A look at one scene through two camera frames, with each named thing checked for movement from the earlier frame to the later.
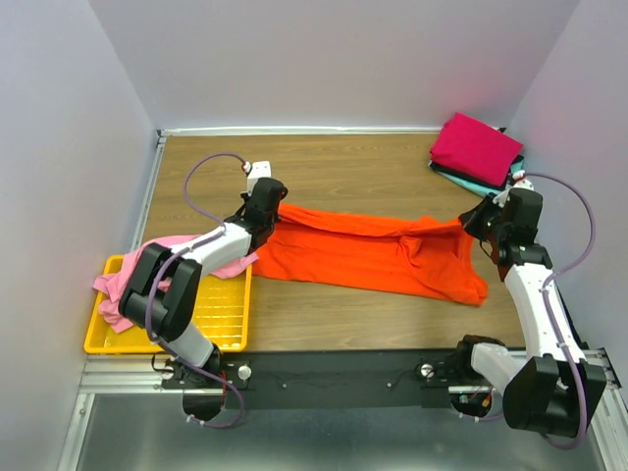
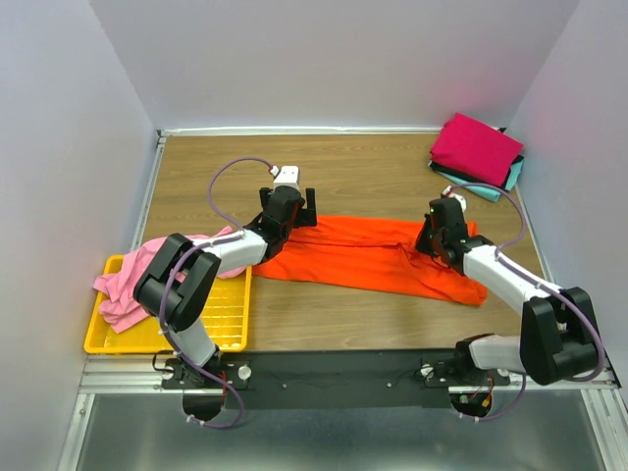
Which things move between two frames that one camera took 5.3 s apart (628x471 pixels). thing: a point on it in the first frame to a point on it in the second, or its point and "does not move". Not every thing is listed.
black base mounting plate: x=327 y=379 does not move
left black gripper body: x=271 y=225 to x=291 y=226
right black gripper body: x=486 y=224 to x=428 y=239
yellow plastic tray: x=222 y=312 does not move
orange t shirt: x=429 y=255 does not move
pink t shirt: x=110 y=284 does not move
